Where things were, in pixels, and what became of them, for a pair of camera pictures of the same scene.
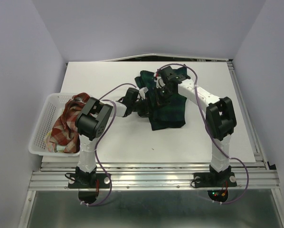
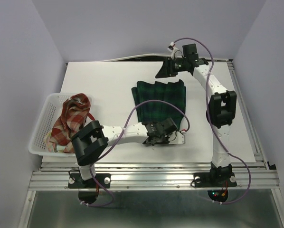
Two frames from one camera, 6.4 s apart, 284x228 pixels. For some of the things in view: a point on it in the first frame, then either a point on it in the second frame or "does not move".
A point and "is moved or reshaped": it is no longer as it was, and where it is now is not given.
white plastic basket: x=53 y=109 does not move
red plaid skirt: x=64 y=135 does not move
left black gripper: x=145 y=112 -> x=166 y=141
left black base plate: x=89 y=180 does not move
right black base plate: x=214 y=180 does not move
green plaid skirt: x=162 y=116 is moved or reshaped
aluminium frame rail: x=153 y=176 does not move
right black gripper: x=160 y=101 -> x=166 y=70
